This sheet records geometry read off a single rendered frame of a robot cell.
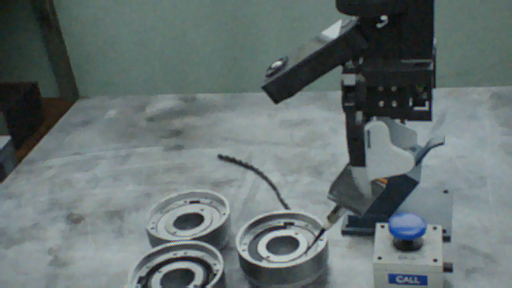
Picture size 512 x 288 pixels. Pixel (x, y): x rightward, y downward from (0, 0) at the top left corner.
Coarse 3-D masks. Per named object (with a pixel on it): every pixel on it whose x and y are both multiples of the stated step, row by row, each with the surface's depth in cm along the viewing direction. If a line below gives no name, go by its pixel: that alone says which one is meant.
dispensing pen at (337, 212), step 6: (348, 162) 77; (342, 174) 77; (336, 180) 78; (378, 180) 76; (330, 186) 79; (336, 204) 79; (336, 210) 79; (342, 210) 78; (330, 216) 80; (336, 216) 79; (324, 222) 81; (330, 222) 80; (336, 222) 80; (324, 228) 81; (318, 234) 81; (312, 246) 82; (306, 252) 83
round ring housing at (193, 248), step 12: (156, 252) 86; (168, 252) 87; (180, 252) 87; (192, 252) 86; (204, 252) 86; (216, 252) 84; (144, 264) 85; (180, 264) 85; (192, 264) 85; (216, 264) 84; (132, 276) 83; (156, 276) 84; (168, 276) 84; (180, 276) 85; (192, 276) 84
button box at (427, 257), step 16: (384, 224) 84; (432, 224) 83; (384, 240) 82; (400, 240) 81; (416, 240) 80; (432, 240) 81; (384, 256) 79; (400, 256) 79; (416, 256) 79; (432, 256) 79; (384, 272) 79; (400, 272) 79; (416, 272) 78; (432, 272) 78
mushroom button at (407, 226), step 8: (400, 216) 80; (408, 216) 80; (416, 216) 80; (392, 224) 79; (400, 224) 79; (408, 224) 79; (416, 224) 79; (424, 224) 79; (392, 232) 79; (400, 232) 78; (408, 232) 78; (416, 232) 78; (424, 232) 79; (408, 240) 80
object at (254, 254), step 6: (288, 222) 89; (264, 228) 89; (270, 228) 89; (276, 228) 89; (282, 228) 89; (258, 234) 88; (264, 234) 88; (252, 240) 87; (258, 240) 87; (252, 246) 86; (252, 252) 85; (258, 252) 85; (252, 258) 84; (258, 258) 84; (264, 258) 84
